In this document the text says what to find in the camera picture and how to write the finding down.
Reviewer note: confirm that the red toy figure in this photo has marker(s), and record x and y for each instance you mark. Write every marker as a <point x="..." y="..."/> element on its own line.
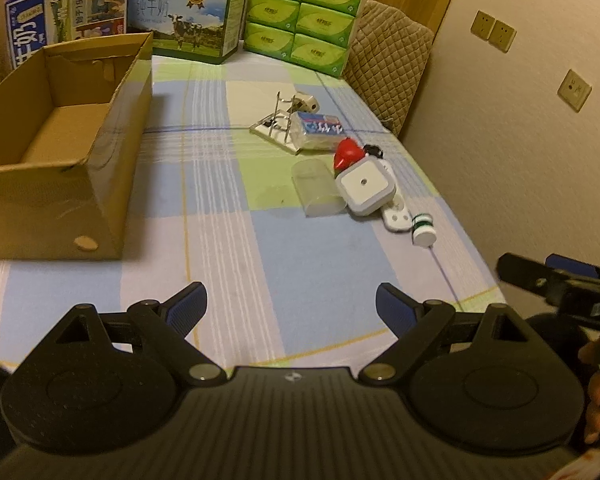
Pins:
<point x="348" y="153"/>

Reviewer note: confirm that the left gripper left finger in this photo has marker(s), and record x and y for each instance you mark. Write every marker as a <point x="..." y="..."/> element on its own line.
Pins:
<point x="163" y="327"/>

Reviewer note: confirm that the white square tray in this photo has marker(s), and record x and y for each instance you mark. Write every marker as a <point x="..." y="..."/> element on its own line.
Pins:
<point x="260" y="128"/>

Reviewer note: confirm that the double wall socket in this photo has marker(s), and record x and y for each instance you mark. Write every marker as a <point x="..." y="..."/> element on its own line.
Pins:
<point x="497" y="33"/>

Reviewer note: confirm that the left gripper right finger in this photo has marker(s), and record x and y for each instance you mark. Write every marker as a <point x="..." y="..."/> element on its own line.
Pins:
<point x="418" y="326"/>

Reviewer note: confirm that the blue dental floss box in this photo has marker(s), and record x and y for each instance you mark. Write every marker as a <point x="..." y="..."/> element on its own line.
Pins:
<point x="316" y="132"/>

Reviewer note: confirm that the white three-pin plug adapter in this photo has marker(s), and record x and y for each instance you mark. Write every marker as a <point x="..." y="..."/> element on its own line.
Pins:
<point x="303" y="102"/>

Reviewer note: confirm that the green white small bottle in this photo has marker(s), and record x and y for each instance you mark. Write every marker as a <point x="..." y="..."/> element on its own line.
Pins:
<point x="423" y="232"/>

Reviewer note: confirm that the black toy car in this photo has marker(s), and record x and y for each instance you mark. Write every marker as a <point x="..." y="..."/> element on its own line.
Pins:
<point x="373" y="150"/>

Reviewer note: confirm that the cow picture milk box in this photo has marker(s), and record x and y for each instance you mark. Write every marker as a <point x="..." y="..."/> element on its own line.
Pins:
<point x="200" y="30"/>

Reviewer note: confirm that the quilted beige chair cushion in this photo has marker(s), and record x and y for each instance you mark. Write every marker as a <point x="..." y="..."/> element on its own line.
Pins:
<point x="387" y="58"/>

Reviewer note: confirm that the white Midea remote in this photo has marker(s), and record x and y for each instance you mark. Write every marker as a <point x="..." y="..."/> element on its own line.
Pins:
<point x="394" y="214"/>

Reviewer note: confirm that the checkered tablecloth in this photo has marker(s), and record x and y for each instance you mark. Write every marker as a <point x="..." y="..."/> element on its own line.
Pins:
<point x="214" y="203"/>

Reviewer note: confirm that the green tissue pack bundle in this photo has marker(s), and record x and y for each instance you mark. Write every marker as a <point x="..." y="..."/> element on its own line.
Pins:
<point x="315" y="34"/>

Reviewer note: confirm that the clear plastic container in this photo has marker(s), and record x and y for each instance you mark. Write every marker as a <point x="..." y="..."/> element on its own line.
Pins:
<point x="316" y="188"/>

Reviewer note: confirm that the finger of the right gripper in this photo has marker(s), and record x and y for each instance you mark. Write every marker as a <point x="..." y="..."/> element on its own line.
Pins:
<point x="573" y="266"/>
<point x="529" y="275"/>

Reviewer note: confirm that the open cardboard box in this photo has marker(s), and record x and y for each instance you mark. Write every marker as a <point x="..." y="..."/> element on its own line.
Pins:
<point x="71" y="120"/>

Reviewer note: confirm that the single wall socket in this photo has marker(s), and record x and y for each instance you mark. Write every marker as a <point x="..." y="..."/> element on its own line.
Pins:
<point x="574" y="90"/>

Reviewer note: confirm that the blue milk carton box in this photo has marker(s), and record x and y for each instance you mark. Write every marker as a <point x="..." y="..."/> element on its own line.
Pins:
<point x="34" y="24"/>

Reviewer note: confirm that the white square night light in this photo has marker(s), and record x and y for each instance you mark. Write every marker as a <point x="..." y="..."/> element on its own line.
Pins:
<point x="366" y="186"/>

